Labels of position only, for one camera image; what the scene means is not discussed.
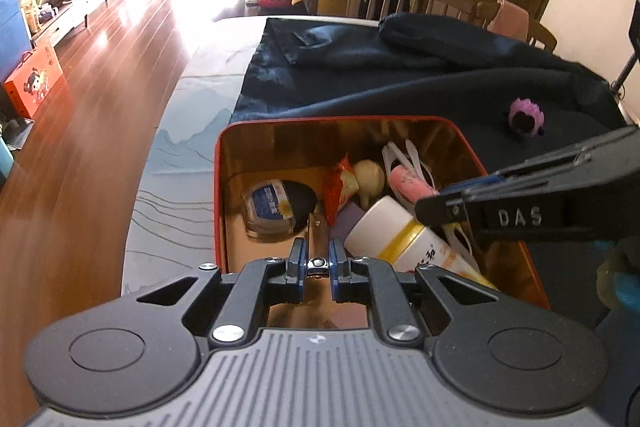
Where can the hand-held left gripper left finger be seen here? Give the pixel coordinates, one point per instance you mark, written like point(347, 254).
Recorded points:
point(298, 263)

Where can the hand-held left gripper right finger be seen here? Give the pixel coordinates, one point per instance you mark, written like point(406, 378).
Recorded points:
point(336, 271)

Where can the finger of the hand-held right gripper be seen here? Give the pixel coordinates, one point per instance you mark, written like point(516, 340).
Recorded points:
point(450, 209)
point(575, 157)

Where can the metal nail clipper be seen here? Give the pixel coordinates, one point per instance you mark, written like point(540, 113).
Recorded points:
point(318, 252)

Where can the pink tube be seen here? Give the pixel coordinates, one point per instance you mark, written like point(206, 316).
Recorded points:
point(407, 182)

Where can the white bottle with yellow band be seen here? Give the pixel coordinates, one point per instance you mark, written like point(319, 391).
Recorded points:
point(385, 227)

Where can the small jar with blue label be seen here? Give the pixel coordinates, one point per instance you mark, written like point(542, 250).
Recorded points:
point(270, 203)

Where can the white plastic glasses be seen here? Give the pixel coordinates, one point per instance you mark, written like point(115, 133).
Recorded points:
point(395, 157)

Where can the red snack packet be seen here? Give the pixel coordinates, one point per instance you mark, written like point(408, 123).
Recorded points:
point(340, 187)

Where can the beige round nut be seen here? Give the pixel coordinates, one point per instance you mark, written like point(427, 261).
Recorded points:
point(371, 177)

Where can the red metal tin box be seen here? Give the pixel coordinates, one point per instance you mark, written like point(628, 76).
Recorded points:
point(280, 147)

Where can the purple spiky toy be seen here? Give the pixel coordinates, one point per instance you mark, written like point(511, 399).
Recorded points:
point(526, 109)

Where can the dark blue cloth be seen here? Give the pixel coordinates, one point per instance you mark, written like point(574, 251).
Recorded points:
point(500, 62)

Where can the wooden chair with pink cloth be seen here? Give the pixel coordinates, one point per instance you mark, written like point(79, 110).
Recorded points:
point(542, 37)

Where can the black stand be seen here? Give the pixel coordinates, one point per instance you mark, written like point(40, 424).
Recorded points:
point(634, 32)

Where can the pink cloth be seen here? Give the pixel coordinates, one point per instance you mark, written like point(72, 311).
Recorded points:
point(510, 19)

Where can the landscape printed table mat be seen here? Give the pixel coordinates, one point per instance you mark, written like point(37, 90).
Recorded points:
point(200, 107)

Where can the red cushion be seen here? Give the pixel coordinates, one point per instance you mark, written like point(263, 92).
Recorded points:
point(275, 1)

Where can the teal container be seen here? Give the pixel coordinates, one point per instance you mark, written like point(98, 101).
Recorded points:
point(5, 159)

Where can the orange gift box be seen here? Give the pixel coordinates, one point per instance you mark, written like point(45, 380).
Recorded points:
point(40, 79)

